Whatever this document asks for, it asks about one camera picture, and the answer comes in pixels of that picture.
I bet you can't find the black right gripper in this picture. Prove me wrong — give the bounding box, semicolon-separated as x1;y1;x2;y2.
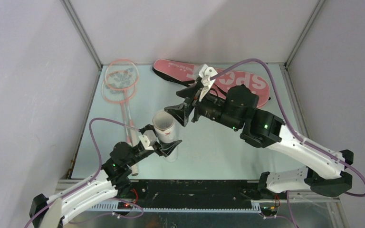
164;82;240;131

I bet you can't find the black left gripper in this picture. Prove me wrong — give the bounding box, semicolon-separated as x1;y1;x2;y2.
126;124;182;166

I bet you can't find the white shuttlecock tube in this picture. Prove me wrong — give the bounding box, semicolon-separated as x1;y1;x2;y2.
152;111;179;162

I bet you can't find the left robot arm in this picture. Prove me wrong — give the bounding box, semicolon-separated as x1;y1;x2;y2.
25;124;182;228

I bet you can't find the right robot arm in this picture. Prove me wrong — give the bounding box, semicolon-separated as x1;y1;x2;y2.
164;84;354;199

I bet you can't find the pink sport racket bag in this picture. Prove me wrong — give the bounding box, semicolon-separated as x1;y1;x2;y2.
152;59;270;108

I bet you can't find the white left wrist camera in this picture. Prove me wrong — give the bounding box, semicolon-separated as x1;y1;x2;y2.
138;131;157;150

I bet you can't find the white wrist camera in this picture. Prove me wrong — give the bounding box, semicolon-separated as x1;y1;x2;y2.
194;64;217;102
138;131;157;150

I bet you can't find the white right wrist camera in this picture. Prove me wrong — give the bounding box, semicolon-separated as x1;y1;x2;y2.
194;64;217;102

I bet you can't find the aluminium front frame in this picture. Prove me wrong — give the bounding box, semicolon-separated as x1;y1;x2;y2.
53;179;341;228

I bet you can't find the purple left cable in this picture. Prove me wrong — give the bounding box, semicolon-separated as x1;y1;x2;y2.
23;118;145;228

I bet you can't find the purple cable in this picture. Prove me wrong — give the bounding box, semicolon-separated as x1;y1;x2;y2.
211;58;365;198
23;118;145;228

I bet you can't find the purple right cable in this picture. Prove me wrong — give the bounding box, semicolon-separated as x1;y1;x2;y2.
211;58;365;198

